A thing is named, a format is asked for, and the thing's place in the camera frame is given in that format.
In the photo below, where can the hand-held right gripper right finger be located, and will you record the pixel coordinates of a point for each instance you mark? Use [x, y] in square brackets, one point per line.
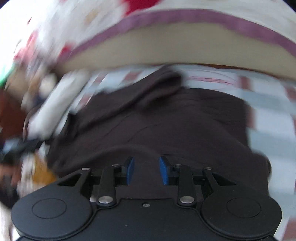
[163, 171]

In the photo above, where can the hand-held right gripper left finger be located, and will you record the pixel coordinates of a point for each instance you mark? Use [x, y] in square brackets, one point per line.
[130, 170]

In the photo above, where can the brown knitted sweater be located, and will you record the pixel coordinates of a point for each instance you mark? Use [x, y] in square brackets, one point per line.
[161, 120]

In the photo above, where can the red-brown wooden drawer cabinet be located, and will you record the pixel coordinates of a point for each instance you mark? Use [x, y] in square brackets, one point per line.
[9, 109]

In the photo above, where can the white folded garment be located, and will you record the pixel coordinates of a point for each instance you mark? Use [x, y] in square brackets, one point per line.
[53, 111]

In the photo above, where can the green plastic bag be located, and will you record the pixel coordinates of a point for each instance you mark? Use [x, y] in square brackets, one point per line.
[4, 77]

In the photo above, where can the checkered floor mat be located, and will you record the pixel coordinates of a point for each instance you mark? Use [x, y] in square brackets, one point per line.
[272, 111]

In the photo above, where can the beige bed base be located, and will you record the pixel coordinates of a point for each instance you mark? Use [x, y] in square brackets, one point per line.
[173, 44]

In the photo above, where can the printed quilt with purple ruffle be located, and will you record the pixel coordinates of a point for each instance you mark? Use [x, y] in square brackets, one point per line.
[92, 18]

